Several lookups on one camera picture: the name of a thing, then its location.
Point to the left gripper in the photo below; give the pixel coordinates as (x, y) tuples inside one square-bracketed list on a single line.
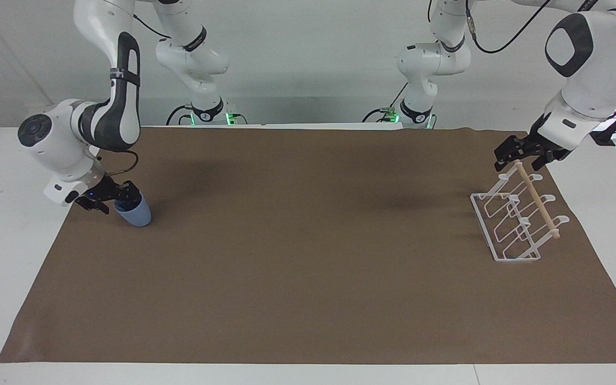
[(542, 136)]

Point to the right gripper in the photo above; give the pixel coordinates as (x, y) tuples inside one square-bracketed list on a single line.
[(104, 190)]

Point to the blue cup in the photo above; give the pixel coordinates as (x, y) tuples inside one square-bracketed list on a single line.
[(136, 213)]

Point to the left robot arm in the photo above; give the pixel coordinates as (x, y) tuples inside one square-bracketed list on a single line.
[(597, 69)]

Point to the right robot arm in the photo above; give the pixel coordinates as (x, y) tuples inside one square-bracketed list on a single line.
[(121, 107)]

